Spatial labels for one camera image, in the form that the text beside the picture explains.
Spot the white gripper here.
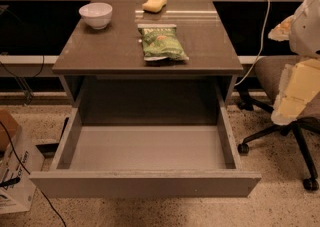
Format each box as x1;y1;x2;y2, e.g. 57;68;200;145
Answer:
268;0;320;125

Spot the green jalapeno chip bag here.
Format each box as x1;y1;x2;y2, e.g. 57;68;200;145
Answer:
138;24;189;61

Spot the open grey top drawer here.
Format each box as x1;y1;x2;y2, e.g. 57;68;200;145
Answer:
30;82;261;198

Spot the black office chair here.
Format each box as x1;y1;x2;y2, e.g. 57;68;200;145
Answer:
237;55;320;191

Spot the yellow sponge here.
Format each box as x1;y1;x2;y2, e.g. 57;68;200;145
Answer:
142;0;167;13

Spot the white ceramic bowl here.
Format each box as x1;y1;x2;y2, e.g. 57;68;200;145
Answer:
79;2;113;30

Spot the white cardboard box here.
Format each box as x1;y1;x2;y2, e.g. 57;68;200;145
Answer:
0;128;44;214

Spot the brown cardboard box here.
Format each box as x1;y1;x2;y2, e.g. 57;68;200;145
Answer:
0;109;19;152

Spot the white hanging cable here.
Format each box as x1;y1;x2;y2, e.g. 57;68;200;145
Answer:
234;0;271;88

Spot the black wall cable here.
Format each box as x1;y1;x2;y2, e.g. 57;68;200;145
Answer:
0;54;46;79

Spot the black floor cable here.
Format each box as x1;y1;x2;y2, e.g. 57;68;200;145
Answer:
0;121;68;227

